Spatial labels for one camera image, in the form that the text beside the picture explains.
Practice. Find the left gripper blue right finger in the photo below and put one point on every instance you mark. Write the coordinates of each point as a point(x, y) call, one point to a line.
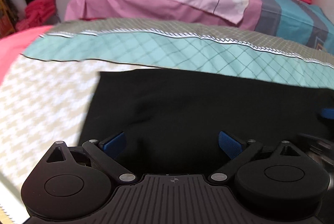
point(240, 152)

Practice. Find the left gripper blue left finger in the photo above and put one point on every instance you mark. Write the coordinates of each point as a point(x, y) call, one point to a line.
point(103, 154)

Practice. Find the black knit pants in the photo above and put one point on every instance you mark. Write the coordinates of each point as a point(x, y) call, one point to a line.
point(172, 118)

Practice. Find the patterned teal beige quilt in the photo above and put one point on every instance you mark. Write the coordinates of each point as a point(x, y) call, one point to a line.
point(46, 177)

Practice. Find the teal grey striped pillow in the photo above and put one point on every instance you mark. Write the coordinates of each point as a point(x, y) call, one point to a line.
point(296, 21)

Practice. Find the pink bed sheet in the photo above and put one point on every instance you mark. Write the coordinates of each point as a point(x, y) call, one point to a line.
point(13, 45)

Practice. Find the red folded clothes left stack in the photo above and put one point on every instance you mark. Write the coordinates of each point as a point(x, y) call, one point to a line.
point(37, 13)

